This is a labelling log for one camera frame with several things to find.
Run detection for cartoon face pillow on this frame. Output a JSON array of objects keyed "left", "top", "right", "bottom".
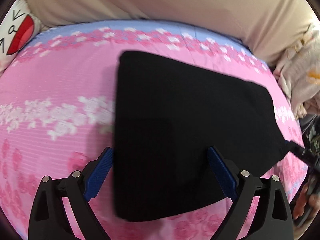
[{"left": 0, "top": 0, "right": 42, "bottom": 72}]

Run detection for cream floral blanket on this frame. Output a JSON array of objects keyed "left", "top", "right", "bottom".
[{"left": 273, "top": 24, "right": 319, "bottom": 119}]

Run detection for black pants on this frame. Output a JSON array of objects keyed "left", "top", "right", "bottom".
[{"left": 113, "top": 51, "right": 286, "bottom": 222}]

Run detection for beige quilt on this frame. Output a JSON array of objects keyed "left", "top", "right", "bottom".
[{"left": 26, "top": 0, "right": 319, "bottom": 65}]

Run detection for person's right hand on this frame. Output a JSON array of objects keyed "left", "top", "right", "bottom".
[{"left": 293, "top": 183, "right": 320, "bottom": 219}]

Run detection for pink rose bedsheet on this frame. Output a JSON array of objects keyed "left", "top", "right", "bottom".
[{"left": 1, "top": 20, "right": 303, "bottom": 239}]

